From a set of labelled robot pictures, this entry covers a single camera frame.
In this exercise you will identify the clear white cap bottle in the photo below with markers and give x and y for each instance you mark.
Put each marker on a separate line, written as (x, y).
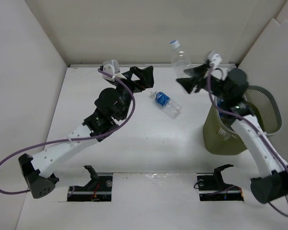
(179, 59)

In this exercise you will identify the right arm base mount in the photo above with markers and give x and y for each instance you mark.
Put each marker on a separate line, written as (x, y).
(211, 186)

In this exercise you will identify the green mesh waste bin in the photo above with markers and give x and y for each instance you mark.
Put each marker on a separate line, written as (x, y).
(220, 139)

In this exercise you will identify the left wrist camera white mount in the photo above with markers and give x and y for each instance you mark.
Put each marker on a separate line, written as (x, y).
(110, 70)

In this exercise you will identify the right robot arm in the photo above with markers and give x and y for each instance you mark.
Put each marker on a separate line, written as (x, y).
(272, 182)

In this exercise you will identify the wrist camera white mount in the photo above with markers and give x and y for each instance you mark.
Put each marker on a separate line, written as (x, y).
(214, 59)
(110, 70)

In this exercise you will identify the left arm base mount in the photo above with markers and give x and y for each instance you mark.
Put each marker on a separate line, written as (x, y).
(97, 189)

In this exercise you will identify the blue label bottle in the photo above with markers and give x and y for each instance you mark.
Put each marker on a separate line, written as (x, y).
(220, 104)
(166, 104)

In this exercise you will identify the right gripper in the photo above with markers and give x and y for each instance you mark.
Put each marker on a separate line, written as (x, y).
(198, 71)

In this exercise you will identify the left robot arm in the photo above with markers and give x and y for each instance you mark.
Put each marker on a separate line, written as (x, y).
(114, 108)

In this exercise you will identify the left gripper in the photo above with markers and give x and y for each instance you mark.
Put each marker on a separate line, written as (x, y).
(144, 76)

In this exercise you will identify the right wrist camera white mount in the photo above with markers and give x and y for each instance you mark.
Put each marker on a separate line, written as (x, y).
(214, 59)

